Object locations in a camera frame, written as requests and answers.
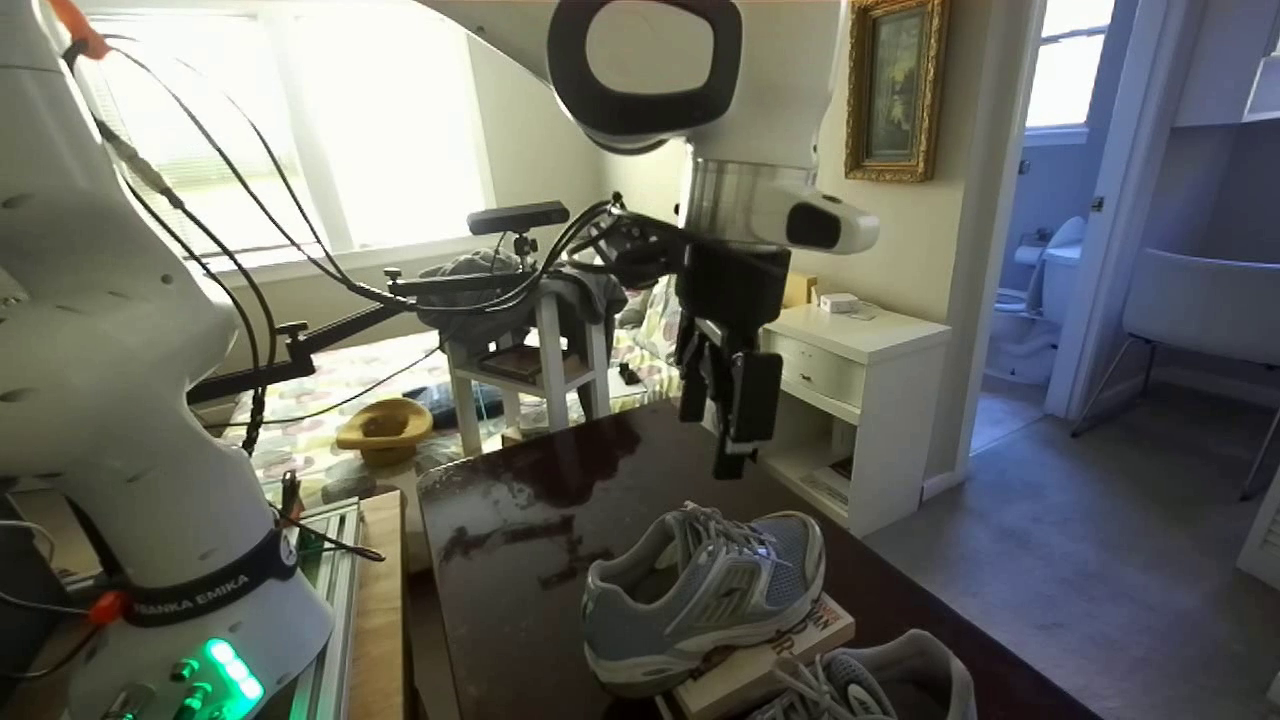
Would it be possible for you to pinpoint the white stool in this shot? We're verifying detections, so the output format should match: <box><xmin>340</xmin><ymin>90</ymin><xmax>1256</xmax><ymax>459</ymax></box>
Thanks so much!
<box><xmin>438</xmin><ymin>272</ymin><xmax>621</xmax><ymax>459</ymax></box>

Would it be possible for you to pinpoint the gold framed picture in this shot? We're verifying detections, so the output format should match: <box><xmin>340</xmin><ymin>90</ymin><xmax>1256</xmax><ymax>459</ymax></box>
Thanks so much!
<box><xmin>838</xmin><ymin>0</ymin><xmax>948</xmax><ymax>187</ymax></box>

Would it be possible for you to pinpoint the aluminium profile rail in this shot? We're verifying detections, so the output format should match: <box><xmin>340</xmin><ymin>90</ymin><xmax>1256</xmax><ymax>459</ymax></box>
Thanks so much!
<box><xmin>282</xmin><ymin>493</ymin><xmax>366</xmax><ymax>720</ymax></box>

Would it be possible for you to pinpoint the grey blue trainer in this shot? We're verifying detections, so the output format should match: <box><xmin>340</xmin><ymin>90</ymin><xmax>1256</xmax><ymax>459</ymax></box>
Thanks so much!
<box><xmin>742</xmin><ymin>630</ymin><xmax>985</xmax><ymax>720</ymax></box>
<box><xmin>575</xmin><ymin>499</ymin><xmax>832</xmax><ymax>697</ymax></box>

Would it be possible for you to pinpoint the white paperback book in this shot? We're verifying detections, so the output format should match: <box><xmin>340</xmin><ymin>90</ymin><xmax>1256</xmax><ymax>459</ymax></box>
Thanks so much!
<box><xmin>666</xmin><ymin>594</ymin><xmax>860</xmax><ymax>720</ymax></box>

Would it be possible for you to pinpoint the white freestanding tub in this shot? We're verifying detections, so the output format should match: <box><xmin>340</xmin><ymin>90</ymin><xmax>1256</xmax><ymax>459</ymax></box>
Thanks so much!
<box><xmin>1117</xmin><ymin>244</ymin><xmax>1280</xmax><ymax>371</ymax></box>

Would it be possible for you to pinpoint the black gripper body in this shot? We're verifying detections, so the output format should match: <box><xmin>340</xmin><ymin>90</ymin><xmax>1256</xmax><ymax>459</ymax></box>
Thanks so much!
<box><xmin>675</xmin><ymin>240</ymin><xmax>791</xmax><ymax>353</ymax></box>

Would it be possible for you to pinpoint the dark camera mount head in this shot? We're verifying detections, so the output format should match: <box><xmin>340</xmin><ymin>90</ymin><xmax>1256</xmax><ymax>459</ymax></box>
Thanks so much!
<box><xmin>384</xmin><ymin>253</ymin><xmax>552</xmax><ymax>356</ymax></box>

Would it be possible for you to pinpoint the black stereo camera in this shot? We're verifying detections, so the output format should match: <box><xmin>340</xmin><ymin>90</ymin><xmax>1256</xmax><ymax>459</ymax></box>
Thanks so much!
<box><xmin>462</xmin><ymin>198</ymin><xmax>573</xmax><ymax>240</ymax></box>

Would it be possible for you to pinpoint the black boom rod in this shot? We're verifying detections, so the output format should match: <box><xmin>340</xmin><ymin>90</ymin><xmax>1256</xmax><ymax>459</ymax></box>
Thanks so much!
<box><xmin>185</xmin><ymin>299</ymin><xmax>452</xmax><ymax>410</ymax></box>

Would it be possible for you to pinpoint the white toilet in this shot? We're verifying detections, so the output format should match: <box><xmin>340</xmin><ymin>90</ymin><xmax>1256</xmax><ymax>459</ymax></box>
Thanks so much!
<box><xmin>993</xmin><ymin>212</ymin><xmax>1091</xmax><ymax>391</ymax></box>

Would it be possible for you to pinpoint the large bright window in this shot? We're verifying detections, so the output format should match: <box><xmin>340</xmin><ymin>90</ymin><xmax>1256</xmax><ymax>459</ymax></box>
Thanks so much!
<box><xmin>64</xmin><ymin>0</ymin><xmax>496</xmax><ymax>272</ymax></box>

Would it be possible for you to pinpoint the black cable bundle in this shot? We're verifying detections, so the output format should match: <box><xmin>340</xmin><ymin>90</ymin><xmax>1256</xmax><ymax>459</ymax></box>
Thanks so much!
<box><xmin>74</xmin><ymin>32</ymin><xmax>630</xmax><ymax>315</ymax></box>

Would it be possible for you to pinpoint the thin black cable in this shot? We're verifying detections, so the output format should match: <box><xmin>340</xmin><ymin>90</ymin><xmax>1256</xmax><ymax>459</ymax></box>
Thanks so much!
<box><xmin>84</xmin><ymin>116</ymin><xmax>282</xmax><ymax>458</ymax></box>

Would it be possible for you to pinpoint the yellow bowl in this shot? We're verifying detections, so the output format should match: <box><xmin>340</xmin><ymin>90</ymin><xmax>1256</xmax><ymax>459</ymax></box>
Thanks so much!
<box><xmin>333</xmin><ymin>396</ymin><xmax>438</xmax><ymax>471</ymax></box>

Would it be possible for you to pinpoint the black red clamp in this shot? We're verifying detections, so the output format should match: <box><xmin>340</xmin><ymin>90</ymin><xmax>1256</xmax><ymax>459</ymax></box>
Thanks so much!
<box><xmin>270</xmin><ymin>470</ymin><xmax>391</xmax><ymax>567</ymax></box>

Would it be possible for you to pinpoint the white nightstand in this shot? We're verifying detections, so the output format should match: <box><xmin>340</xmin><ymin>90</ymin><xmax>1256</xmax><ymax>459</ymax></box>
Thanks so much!
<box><xmin>755</xmin><ymin>299</ymin><xmax>952</xmax><ymax>542</ymax></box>

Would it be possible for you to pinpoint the white door frame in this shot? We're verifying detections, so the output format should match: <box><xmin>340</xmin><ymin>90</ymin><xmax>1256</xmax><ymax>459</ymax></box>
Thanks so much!
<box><xmin>925</xmin><ymin>0</ymin><xmax>1052</xmax><ymax>505</ymax></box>

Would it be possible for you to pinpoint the small bright window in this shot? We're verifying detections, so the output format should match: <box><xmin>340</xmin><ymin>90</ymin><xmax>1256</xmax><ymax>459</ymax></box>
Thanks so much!
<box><xmin>1020</xmin><ymin>0</ymin><xmax>1117</xmax><ymax>135</ymax></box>

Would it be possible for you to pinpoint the small white box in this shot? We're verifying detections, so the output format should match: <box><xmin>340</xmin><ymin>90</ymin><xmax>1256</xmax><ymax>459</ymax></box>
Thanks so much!
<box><xmin>811</xmin><ymin>290</ymin><xmax>872</xmax><ymax>322</ymax></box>

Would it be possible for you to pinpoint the white door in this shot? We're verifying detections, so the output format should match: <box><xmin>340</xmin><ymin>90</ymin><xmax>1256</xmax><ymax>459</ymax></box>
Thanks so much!
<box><xmin>1040</xmin><ymin>0</ymin><xmax>1210</xmax><ymax>424</ymax></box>

